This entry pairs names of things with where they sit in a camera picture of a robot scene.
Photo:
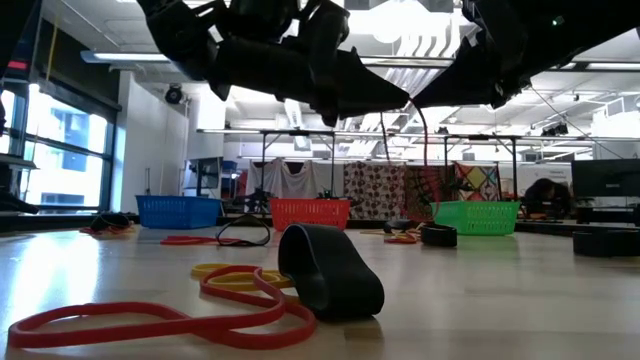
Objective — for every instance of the round black ceiling device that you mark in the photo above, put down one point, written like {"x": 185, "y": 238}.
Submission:
{"x": 173, "y": 94}

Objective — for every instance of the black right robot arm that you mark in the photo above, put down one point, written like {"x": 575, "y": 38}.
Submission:
{"x": 590, "y": 30}

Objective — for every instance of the dark orange patterned cloth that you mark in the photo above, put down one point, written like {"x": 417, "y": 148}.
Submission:
{"x": 425, "y": 187}

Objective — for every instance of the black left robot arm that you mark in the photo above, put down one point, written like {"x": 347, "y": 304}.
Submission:
{"x": 170, "y": 30}

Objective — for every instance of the black background monitor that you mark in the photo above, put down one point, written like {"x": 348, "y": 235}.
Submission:
{"x": 605, "y": 177}

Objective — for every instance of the black clip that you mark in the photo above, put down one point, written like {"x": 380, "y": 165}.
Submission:
{"x": 340, "y": 285}

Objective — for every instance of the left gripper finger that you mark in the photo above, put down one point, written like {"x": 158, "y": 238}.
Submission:
{"x": 360, "y": 85}

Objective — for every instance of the red plastic basket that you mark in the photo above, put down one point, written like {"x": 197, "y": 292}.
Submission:
{"x": 310, "y": 215}

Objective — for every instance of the yellow rubber band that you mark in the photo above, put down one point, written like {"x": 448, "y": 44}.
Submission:
{"x": 200, "y": 270}

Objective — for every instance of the fluorescent ceiling light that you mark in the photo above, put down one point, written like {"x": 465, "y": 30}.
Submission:
{"x": 125, "y": 57}

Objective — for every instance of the black metal frame stand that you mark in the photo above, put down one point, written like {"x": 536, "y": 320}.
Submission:
{"x": 263, "y": 160}
{"x": 514, "y": 165}

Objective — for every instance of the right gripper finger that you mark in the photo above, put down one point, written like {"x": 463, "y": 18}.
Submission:
{"x": 470, "y": 80}

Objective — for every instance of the black aluminium table frame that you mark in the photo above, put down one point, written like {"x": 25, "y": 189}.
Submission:
{"x": 50, "y": 222}

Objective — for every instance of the blue plastic basket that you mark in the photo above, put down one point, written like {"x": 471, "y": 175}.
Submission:
{"x": 177, "y": 212}

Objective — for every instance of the dark screen on stand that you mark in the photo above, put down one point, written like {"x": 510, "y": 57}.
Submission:
{"x": 205, "y": 172}

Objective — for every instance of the green plastic basket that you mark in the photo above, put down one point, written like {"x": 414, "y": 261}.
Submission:
{"x": 475, "y": 218}

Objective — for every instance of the white hanging cloth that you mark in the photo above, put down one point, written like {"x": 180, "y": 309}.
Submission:
{"x": 290, "y": 182}

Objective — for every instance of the red white patterned cloth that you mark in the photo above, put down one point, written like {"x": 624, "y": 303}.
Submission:
{"x": 375, "y": 190}

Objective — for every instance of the large window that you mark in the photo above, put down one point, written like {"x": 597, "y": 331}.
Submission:
{"x": 65, "y": 145}

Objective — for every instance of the person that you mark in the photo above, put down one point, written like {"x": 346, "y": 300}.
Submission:
{"x": 545, "y": 192}

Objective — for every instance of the colourful diamond patterned cloth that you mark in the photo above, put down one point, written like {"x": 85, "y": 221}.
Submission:
{"x": 477, "y": 181}

